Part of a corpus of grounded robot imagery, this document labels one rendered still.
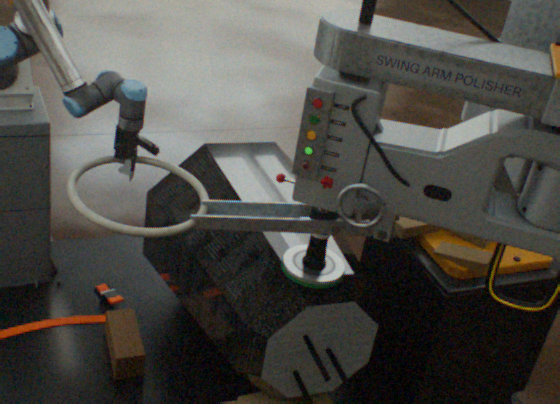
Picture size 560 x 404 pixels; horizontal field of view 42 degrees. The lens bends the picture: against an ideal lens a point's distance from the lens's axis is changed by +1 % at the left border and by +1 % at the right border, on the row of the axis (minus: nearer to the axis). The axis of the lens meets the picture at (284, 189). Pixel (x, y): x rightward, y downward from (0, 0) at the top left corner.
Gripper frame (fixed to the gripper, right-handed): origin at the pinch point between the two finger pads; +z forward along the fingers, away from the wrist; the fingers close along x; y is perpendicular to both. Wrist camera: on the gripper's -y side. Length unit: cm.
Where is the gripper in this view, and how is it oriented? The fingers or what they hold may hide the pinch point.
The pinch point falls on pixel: (131, 174)
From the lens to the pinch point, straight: 283.4
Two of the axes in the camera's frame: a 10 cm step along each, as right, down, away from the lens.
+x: 2.3, 5.2, -8.2
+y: -9.5, -0.5, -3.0
